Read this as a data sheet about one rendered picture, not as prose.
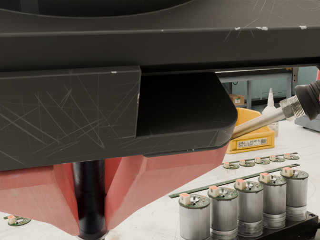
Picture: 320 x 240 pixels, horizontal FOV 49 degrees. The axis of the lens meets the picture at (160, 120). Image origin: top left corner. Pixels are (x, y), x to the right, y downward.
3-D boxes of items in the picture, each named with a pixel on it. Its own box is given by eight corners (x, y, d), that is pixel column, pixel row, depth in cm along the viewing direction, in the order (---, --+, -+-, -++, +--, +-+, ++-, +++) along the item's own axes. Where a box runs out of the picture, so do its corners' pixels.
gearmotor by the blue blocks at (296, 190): (311, 225, 33) (314, 173, 32) (293, 232, 32) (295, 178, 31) (291, 215, 35) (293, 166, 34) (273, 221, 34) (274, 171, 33)
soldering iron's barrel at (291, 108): (217, 154, 25) (306, 116, 23) (207, 134, 25) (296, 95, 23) (220, 148, 26) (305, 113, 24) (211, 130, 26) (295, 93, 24)
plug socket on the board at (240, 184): (248, 188, 30) (248, 180, 29) (240, 190, 29) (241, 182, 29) (242, 185, 30) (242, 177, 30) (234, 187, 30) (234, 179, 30)
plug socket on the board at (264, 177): (273, 181, 31) (273, 174, 31) (265, 183, 30) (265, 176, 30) (266, 178, 32) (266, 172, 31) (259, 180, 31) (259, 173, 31)
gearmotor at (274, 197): (290, 233, 32) (293, 179, 31) (271, 240, 31) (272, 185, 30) (270, 222, 34) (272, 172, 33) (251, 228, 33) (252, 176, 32)
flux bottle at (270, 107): (261, 137, 71) (262, 89, 70) (261, 134, 75) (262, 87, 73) (279, 138, 71) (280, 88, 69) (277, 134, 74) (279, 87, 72)
